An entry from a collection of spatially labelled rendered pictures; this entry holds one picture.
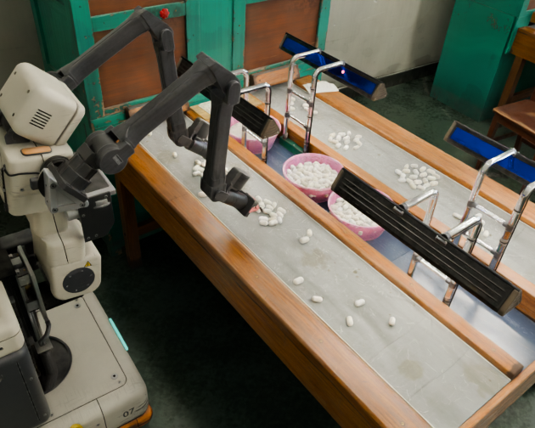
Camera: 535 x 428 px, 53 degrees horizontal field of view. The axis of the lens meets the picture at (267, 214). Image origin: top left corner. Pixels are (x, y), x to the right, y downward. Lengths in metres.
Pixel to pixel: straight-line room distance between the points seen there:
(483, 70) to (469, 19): 0.40
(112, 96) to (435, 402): 1.75
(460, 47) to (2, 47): 3.25
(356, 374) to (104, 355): 1.04
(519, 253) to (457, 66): 2.74
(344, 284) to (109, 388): 0.93
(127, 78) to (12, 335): 1.25
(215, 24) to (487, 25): 2.44
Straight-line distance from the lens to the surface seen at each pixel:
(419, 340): 1.72
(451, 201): 2.29
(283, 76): 2.89
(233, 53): 2.70
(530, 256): 2.16
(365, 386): 1.54
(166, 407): 2.37
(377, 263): 1.87
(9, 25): 3.15
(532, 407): 2.69
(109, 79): 2.43
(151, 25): 1.83
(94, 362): 2.19
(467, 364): 1.71
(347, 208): 2.14
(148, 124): 1.46
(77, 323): 2.33
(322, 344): 1.60
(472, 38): 4.57
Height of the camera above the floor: 2.02
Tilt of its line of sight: 39 degrees down
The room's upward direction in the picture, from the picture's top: 4 degrees clockwise
